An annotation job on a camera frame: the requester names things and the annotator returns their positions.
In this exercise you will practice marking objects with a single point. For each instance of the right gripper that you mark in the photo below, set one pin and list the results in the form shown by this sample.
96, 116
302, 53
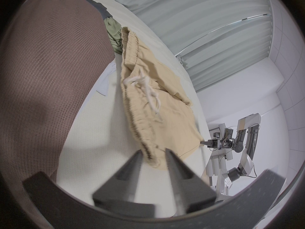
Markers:
215, 144

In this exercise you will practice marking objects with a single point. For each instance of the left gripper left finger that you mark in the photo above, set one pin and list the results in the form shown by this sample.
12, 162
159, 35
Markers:
116, 194

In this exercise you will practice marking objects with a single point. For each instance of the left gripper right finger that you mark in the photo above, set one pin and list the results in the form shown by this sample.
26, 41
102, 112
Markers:
190, 194

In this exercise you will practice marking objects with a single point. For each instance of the beige shorts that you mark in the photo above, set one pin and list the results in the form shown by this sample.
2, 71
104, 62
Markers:
166, 99

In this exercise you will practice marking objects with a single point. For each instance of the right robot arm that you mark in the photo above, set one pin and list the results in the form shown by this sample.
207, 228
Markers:
247, 120

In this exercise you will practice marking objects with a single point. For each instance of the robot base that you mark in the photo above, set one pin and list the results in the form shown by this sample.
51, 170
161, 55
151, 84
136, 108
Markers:
222, 184

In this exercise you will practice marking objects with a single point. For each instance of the bed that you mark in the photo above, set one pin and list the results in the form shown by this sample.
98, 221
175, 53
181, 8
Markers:
102, 132

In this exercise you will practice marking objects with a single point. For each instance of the pale drawer cabinet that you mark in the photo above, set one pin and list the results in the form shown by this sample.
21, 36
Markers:
214, 163

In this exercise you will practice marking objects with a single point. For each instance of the grey-green curtain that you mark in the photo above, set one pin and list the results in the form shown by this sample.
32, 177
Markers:
190, 6
233, 54

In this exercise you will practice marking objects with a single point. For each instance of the white garment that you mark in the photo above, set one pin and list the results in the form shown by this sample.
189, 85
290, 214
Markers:
107, 80

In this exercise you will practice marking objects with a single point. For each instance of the brown garment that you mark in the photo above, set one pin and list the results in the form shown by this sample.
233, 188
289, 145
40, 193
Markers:
47, 68

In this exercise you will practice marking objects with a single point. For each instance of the green garment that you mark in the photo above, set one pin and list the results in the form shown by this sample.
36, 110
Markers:
114, 34

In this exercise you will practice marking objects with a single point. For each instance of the dark grey garment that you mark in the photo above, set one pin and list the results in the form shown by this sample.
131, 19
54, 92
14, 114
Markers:
100, 8

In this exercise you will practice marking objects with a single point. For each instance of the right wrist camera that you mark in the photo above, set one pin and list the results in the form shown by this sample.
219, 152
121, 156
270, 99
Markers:
229, 133

